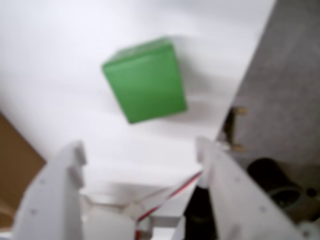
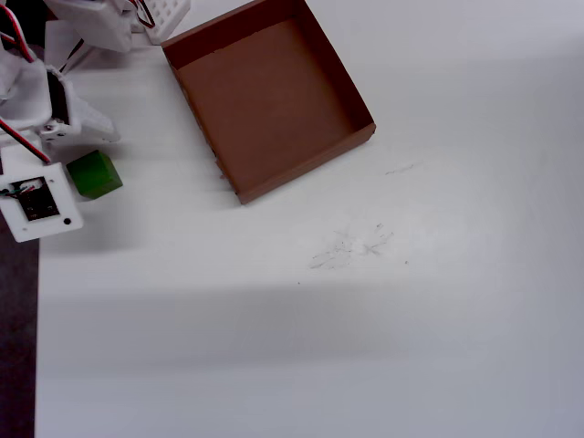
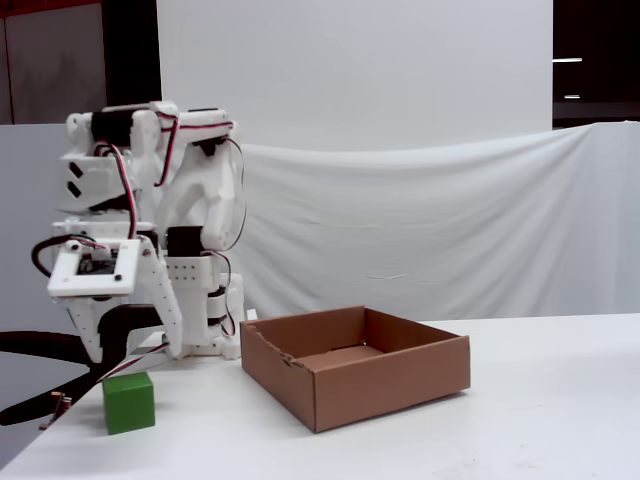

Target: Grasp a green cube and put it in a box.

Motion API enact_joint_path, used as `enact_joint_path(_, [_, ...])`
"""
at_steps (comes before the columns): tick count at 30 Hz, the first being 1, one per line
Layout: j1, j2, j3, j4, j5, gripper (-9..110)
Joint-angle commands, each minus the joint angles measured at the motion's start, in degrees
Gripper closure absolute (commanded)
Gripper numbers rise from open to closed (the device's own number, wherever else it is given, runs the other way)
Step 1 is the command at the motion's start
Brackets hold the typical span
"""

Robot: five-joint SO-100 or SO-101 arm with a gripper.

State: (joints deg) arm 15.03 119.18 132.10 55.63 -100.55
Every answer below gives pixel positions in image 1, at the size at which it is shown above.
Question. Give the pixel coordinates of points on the table clamp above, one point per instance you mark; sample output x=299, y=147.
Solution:
x=231, y=125

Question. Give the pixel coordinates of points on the green cube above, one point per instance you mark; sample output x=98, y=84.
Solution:
x=147, y=85

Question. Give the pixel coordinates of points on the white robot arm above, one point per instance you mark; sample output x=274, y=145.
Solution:
x=105, y=222

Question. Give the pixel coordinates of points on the brown cardboard box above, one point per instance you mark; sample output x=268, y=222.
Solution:
x=15, y=162

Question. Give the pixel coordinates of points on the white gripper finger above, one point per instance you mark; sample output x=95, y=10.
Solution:
x=50, y=200
x=237, y=200

